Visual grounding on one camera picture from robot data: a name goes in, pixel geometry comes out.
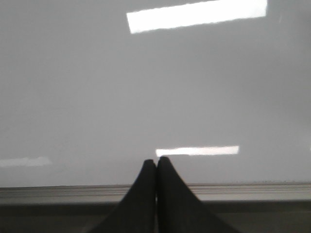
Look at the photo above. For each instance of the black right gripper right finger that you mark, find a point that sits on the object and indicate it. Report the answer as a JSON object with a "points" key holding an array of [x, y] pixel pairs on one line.
{"points": [[178, 209]]}

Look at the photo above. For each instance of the white whiteboard with aluminium frame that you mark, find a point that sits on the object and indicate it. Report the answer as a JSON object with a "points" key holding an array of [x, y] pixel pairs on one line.
{"points": [[89, 89]]}

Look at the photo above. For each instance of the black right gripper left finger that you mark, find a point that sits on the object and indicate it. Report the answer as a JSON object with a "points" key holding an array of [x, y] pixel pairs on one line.
{"points": [[136, 211]]}

